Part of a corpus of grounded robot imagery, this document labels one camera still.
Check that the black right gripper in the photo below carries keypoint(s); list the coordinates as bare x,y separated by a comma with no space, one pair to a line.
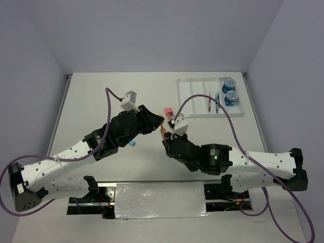
169,136

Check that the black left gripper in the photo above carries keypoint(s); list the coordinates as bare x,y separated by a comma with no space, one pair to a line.
151,120

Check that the orange highlighter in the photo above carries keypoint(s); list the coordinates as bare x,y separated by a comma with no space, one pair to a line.
163,131

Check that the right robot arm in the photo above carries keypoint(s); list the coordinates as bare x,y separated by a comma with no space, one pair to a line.
239,171

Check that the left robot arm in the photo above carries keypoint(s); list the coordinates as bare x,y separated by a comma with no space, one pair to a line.
34,183

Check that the white compartment tray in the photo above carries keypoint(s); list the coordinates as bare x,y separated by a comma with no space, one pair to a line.
203,97

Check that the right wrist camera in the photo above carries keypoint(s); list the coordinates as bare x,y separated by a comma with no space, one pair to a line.
179,126

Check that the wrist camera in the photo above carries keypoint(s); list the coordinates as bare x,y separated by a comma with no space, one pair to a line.
128,102
179,126

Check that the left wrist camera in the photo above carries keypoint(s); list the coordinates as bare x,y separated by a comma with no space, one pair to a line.
128,102

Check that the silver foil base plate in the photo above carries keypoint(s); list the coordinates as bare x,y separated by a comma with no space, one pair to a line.
160,200

